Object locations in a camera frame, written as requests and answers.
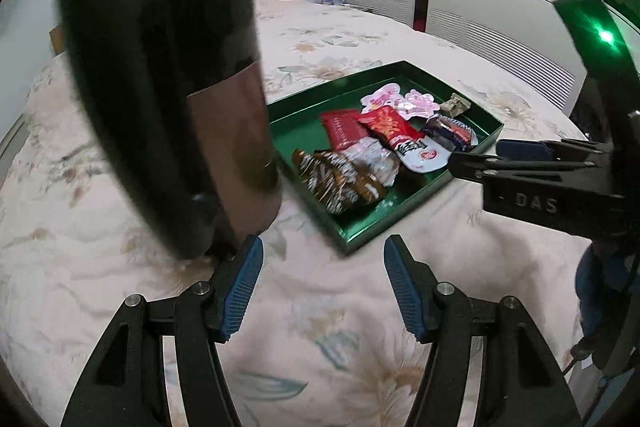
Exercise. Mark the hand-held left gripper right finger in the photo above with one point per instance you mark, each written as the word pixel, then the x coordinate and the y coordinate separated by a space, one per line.
pixel 404 289

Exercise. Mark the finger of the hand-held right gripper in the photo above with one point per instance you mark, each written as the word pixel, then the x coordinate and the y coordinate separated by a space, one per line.
pixel 510 169
pixel 522 150

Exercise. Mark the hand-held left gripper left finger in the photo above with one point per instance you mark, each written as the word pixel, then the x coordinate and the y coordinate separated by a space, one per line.
pixel 243 292

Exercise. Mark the dark blue wafer packet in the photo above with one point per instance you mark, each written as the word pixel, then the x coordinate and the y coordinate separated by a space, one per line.
pixel 452 132

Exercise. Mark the green candy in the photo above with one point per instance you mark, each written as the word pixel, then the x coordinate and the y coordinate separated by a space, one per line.
pixel 455 104

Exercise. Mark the red and white long packet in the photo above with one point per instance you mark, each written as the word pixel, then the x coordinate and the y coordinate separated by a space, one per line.
pixel 395 132

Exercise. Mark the brown chocolate packet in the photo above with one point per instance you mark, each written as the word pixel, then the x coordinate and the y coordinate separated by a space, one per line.
pixel 335 179

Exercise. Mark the clear red-ended candy packet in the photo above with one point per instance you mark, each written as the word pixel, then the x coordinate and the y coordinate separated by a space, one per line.
pixel 375 159

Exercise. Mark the pink cartoon character packet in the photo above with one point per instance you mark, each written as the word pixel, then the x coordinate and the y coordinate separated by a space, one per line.
pixel 385 97

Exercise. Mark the red snack packet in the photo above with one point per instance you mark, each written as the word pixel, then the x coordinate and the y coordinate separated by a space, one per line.
pixel 340 129

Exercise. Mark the green tray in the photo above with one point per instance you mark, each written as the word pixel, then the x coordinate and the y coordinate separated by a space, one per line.
pixel 300 117

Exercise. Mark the person's right forearm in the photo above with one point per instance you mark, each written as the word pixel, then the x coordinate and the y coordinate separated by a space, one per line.
pixel 600 292

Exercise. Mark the brown and black electric kettle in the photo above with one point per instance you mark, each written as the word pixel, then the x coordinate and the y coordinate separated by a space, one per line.
pixel 165 97

